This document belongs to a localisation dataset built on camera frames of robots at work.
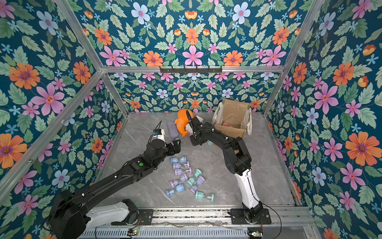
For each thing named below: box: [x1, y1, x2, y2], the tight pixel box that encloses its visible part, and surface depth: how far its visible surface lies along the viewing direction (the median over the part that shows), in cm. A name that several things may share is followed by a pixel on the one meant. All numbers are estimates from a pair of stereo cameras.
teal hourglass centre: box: [186, 168, 203, 187], surface depth 88 cm
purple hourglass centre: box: [170, 173, 189, 188], surface depth 85 cm
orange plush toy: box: [174, 109, 194, 137], surface depth 109 cm
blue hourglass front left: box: [165, 183, 186, 198], surface depth 82 cm
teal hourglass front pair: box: [194, 190, 215, 203], surface depth 80 cm
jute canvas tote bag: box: [211, 98, 253, 138], surface depth 101 cm
